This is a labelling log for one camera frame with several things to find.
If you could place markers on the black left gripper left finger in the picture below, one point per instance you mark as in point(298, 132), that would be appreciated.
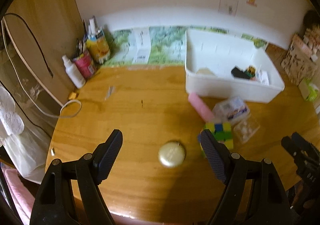
point(105, 155)

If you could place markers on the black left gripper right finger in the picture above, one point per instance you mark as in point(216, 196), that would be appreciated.
point(218, 156)

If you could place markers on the multicolour puzzle cube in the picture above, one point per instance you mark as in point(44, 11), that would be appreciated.
point(222, 132)

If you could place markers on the small clear patterned box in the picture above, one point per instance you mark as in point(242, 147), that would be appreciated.
point(246, 128)

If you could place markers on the pink foam roll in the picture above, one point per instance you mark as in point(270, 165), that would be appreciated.
point(201, 107)

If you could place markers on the clear box with barcode label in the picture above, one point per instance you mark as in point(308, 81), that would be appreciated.
point(232, 110)

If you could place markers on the gold round compact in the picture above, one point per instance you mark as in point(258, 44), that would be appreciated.
point(171, 154)

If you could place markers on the green tissue pack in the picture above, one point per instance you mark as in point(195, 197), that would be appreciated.
point(309, 90)

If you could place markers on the white spray bottle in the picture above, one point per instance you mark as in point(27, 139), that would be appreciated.
point(73, 72)

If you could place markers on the white plastic storage bin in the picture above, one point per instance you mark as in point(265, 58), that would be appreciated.
point(209, 59)

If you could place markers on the lettered canvas bag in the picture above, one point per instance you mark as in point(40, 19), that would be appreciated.
point(297, 62)

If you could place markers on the red pen cup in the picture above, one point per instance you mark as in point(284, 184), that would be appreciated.
point(85, 64)

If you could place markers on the yellow juice carton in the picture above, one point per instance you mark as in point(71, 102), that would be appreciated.
point(96, 42)

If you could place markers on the brown haired doll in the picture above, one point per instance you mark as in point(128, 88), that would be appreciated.
point(311, 35)

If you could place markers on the green fruit paper box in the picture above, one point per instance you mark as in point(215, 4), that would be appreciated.
point(167, 44)

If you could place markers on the pink square wall sticker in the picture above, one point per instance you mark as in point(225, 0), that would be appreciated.
point(228, 7)

